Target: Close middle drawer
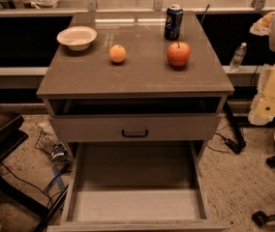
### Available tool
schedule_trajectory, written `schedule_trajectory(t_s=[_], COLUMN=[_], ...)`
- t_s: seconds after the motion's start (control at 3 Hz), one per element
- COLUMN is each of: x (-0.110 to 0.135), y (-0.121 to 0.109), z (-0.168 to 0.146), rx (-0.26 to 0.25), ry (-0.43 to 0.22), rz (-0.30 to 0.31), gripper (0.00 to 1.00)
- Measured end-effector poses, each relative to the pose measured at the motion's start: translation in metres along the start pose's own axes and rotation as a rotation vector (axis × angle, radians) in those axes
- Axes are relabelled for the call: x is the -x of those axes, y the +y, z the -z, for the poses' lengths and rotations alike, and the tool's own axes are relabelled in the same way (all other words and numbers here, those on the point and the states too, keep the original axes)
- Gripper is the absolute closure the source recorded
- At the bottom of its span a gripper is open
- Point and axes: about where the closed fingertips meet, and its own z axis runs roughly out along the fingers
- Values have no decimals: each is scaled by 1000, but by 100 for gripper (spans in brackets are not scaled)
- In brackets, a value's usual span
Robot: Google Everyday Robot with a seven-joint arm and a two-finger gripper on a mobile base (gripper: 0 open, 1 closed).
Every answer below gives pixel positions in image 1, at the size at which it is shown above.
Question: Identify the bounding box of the drawer with black handle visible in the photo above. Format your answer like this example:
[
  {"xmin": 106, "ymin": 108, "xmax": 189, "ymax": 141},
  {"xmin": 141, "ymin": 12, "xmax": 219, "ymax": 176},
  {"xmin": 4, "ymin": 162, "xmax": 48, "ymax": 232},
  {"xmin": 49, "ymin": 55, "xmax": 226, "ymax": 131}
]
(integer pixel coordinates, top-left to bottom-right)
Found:
[{"xmin": 50, "ymin": 114, "xmax": 221, "ymax": 142}]

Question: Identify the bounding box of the grey drawer cabinet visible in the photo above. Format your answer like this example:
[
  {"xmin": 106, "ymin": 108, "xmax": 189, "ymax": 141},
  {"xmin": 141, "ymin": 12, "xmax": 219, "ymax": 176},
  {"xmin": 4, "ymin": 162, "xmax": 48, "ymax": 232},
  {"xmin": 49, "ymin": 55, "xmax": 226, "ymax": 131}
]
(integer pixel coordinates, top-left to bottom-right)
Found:
[{"xmin": 38, "ymin": 12, "xmax": 233, "ymax": 154}]

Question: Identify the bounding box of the open bottom drawer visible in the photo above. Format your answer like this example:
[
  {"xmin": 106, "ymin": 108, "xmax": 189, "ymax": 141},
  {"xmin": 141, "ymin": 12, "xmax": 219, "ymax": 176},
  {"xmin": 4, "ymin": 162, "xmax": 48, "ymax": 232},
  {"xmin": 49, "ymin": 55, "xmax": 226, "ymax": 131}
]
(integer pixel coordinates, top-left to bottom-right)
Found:
[{"xmin": 46, "ymin": 142, "xmax": 225, "ymax": 232}]

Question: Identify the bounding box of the small orange fruit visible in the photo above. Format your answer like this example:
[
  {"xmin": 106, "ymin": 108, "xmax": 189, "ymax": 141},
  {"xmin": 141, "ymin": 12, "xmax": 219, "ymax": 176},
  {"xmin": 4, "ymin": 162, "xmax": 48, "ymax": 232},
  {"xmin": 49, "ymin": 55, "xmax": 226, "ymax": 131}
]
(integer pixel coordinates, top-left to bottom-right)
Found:
[{"xmin": 109, "ymin": 44, "xmax": 126, "ymax": 63}]

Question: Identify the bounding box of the red apple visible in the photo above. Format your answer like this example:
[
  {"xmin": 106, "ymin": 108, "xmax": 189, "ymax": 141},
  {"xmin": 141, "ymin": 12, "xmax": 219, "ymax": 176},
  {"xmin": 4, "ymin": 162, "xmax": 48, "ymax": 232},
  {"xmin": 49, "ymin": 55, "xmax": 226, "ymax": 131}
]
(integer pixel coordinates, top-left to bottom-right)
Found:
[{"xmin": 167, "ymin": 42, "xmax": 192, "ymax": 67}]

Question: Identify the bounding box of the blue soda can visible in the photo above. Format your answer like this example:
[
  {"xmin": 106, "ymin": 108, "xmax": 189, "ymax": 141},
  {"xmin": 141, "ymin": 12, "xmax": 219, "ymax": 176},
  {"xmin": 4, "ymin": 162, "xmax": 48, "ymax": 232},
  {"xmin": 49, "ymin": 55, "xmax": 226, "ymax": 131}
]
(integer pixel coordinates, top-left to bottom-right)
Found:
[{"xmin": 165, "ymin": 5, "xmax": 183, "ymax": 41}]

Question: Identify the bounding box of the white paper bowl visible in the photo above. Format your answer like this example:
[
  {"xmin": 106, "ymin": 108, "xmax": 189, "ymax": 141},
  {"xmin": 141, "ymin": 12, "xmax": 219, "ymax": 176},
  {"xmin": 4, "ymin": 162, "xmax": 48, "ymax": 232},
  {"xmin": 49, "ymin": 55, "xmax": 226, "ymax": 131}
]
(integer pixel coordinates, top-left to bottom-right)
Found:
[{"xmin": 57, "ymin": 26, "xmax": 97, "ymax": 51}]

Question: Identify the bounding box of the clear plastic water bottle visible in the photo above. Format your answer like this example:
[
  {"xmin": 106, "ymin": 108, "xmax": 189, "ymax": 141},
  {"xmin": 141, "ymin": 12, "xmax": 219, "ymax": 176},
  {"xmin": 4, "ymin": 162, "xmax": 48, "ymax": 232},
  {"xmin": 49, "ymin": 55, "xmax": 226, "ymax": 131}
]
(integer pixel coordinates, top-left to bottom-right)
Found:
[{"xmin": 229, "ymin": 43, "xmax": 247, "ymax": 73}]

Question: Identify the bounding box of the black office chair left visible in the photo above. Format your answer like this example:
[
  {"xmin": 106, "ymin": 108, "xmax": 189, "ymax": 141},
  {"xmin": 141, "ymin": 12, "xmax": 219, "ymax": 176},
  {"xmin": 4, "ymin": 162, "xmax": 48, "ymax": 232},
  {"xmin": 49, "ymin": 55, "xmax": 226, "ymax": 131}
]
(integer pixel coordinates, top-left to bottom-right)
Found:
[{"xmin": 0, "ymin": 108, "xmax": 68, "ymax": 232}]

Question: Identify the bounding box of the black chair base right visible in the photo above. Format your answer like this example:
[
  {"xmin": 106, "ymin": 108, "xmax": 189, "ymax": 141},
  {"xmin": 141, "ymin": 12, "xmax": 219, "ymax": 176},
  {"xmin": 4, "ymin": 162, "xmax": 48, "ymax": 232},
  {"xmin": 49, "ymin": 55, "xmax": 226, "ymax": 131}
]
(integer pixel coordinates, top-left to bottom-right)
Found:
[{"xmin": 251, "ymin": 155, "xmax": 275, "ymax": 227}]

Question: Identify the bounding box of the wire basket with trash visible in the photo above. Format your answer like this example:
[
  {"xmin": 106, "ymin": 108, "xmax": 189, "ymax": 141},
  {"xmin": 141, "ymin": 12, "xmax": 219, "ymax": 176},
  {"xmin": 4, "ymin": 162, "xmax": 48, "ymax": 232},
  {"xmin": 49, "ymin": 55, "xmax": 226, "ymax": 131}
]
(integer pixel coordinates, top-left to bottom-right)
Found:
[{"xmin": 35, "ymin": 121, "xmax": 69, "ymax": 161}]

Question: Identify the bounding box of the black power adapter cable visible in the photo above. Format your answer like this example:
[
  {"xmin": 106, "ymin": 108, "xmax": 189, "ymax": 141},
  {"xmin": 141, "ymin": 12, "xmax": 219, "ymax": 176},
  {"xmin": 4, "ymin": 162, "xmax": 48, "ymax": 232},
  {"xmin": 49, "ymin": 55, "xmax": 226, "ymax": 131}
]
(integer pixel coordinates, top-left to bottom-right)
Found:
[{"xmin": 206, "ymin": 100, "xmax": 247, "ymax": 156}]

